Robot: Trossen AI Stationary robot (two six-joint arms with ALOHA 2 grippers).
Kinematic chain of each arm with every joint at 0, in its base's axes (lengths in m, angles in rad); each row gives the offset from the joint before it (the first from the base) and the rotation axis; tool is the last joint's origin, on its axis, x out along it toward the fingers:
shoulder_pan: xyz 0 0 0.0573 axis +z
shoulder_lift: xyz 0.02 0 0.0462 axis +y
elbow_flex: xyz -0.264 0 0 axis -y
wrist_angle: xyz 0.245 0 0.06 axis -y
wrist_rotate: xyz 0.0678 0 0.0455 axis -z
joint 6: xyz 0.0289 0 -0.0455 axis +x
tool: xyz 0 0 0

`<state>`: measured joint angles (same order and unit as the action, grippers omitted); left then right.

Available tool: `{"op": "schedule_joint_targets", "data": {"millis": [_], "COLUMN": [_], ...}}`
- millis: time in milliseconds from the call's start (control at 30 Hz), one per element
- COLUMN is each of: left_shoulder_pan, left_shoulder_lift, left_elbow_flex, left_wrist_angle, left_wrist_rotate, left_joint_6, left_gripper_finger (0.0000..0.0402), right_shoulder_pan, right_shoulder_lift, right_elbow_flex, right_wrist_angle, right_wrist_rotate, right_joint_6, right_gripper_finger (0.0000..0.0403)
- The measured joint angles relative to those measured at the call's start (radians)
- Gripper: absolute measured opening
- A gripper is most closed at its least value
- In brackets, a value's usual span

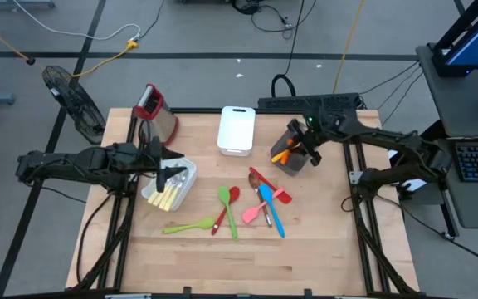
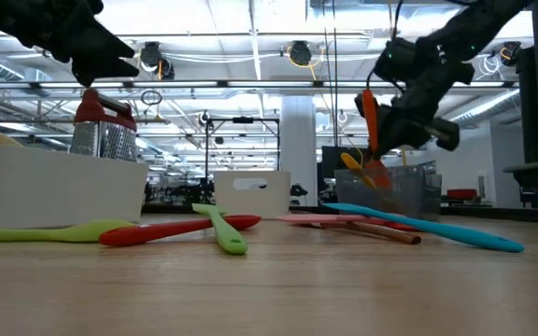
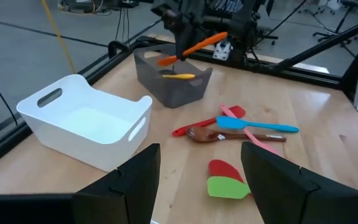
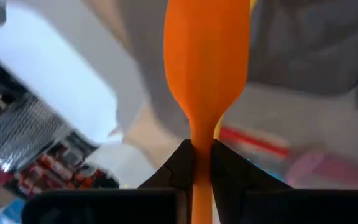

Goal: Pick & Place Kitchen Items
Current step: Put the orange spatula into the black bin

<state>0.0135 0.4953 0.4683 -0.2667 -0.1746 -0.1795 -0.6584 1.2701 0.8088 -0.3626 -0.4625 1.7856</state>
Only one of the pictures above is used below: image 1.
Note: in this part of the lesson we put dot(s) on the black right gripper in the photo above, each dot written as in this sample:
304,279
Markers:
305,141

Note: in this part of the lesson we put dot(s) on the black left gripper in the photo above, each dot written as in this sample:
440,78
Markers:
152,158

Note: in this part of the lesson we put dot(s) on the grey translucent plastic bin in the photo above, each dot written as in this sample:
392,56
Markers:
293,167

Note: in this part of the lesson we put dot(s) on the yellow silicone spatula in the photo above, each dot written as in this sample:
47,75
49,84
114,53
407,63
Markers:
276,157

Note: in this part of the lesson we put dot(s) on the green silicone spatula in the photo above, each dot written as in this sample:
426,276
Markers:
223,195

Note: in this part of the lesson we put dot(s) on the brown wooden spoon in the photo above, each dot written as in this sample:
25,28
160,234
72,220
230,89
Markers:
254,179

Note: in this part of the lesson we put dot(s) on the blue silicone spatula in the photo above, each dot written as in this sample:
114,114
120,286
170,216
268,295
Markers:
266,193

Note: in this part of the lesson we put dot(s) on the red silicone spoon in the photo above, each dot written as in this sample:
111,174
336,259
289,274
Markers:
234,194

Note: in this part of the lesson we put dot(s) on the light green silicone spoon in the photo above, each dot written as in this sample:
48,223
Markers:
206,224

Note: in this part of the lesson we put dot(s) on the pink silicone spatula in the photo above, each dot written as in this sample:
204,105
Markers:
249,216

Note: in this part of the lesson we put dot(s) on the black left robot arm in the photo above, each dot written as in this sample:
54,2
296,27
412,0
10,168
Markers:
77,164

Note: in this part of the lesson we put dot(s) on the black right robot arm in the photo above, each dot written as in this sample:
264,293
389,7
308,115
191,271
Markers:
388,139

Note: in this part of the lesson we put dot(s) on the frosted white plastic bin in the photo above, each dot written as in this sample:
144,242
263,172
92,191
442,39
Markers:
190,179

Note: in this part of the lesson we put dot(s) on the glossy white plastic bin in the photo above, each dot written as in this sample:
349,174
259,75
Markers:
236,128

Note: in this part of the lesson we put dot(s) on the black floor fan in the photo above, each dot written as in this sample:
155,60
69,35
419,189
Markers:
77,108

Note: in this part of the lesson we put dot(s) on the white paper sheet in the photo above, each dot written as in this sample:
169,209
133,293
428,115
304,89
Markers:
419,184

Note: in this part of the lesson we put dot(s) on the grey side desk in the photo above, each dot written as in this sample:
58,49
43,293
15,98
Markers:
450,104

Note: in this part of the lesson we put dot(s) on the grey keyboard desk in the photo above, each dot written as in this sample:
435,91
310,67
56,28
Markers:
471,207

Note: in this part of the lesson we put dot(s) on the black aluminium rig frame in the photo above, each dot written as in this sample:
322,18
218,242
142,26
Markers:
197,111

